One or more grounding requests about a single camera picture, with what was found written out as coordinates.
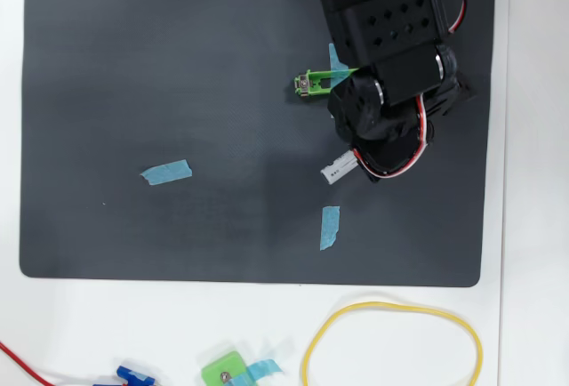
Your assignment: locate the blue wire connector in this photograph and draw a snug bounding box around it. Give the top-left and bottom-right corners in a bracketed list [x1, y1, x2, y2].
[92, 364, 157, 386]

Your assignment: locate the yellow rubber band loop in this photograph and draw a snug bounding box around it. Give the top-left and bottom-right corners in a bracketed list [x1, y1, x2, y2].
[301, 300, 485, 386]

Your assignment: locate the dark grey work mat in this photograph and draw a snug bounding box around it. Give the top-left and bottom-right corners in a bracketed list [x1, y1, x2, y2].
[18, 0, 498, 289]

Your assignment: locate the long blue tape strip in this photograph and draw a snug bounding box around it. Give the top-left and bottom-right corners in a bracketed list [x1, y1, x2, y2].
[327, 42, 350, 92]

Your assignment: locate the red wire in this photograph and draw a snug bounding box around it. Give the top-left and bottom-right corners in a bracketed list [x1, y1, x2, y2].
[0, 341, 57, 386]

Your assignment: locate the blue tape on block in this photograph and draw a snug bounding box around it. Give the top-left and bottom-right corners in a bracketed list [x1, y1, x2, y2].
[230, 358, 285, 386]

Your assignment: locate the wide blue tape strip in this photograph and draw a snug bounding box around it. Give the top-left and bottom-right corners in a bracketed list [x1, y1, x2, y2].
[140, 158, 194, 187]

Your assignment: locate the short blue tape strip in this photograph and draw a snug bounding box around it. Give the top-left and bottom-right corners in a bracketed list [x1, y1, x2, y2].
[318, 205, 341, 253]

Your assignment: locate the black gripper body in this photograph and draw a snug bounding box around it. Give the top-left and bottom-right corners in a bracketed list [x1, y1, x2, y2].
[327, 72, 436, 186]

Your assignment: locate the green block with screw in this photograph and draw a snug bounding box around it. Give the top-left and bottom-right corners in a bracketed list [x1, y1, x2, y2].
[200, 350, 250, 386]

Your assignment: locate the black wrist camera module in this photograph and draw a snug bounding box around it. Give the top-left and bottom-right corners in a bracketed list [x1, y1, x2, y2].
[437, 68, 480, 117]

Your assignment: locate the white cylindrical battery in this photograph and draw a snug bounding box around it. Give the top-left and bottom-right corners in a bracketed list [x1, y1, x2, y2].
[320, 149, 359, 185]

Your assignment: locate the green battery holder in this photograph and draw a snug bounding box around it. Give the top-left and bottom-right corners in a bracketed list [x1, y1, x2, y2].
[293, 67, 361, 99]

